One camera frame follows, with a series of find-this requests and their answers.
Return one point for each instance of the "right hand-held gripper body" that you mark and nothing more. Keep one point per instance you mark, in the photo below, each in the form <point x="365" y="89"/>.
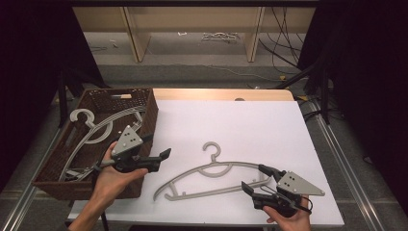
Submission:
<point x="298" y="186"/>

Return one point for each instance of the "person's left hand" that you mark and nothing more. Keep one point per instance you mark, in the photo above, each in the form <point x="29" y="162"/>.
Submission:
<point x="110" y="183"/>

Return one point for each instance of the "brown wicker basket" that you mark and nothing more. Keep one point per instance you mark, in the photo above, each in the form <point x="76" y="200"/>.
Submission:
<point x="150" y="109"/>

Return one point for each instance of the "aluminium floor rail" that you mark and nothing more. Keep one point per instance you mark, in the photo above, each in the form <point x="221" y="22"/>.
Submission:
<point x="346" y="160"/>
<point x="22" y="199"/>

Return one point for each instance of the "black curtain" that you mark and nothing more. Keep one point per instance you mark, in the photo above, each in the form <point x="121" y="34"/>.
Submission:
<point x="29" y="80"/>
<point x="369" y="80"/>

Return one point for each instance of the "black metal stand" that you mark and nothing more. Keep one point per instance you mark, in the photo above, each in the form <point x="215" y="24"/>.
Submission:
<point x="324" y="96"/>

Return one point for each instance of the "wooden shelf unit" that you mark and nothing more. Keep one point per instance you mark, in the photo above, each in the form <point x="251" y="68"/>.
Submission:
<point x="192" y="19"/>

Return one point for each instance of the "small wooden stick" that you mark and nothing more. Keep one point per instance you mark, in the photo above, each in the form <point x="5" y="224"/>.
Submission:
<point x="123" y="96"/>

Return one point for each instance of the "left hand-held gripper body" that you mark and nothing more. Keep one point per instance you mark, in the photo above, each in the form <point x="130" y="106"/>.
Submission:
<point x="128" y="141"/>

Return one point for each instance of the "person's right hand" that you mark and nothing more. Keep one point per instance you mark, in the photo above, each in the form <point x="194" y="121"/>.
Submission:
<point x="295" y="223"/>

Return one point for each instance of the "grey plastic clothes hanger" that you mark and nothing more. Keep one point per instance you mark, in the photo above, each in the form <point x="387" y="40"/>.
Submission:
<point x="211" y="194"/>
<point x="81" y="111"/>

